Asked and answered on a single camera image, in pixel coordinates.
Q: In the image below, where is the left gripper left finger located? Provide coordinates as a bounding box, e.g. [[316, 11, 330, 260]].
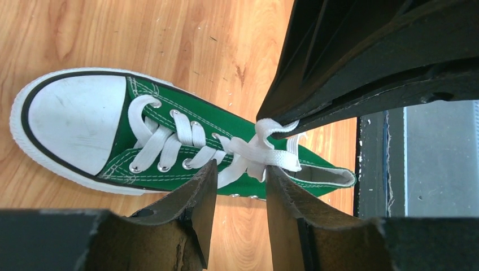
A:
[[1, 160, 217, 270]]

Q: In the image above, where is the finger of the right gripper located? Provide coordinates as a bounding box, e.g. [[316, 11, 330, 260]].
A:
[[273, 57, 478, 139], [256, 1, 478, 125]]

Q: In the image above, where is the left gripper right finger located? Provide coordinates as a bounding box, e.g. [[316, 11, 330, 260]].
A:
[[266, 167, 478, 270]]

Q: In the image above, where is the white shoelace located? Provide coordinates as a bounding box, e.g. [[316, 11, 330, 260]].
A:
[[128, 95, 301, 188]]

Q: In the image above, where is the green canvas sneaker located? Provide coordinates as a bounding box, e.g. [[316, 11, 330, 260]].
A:
[[10, 67, 356, 200]]

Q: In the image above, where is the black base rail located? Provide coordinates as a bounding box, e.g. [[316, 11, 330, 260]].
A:
[[353, 108, 407, 218]]

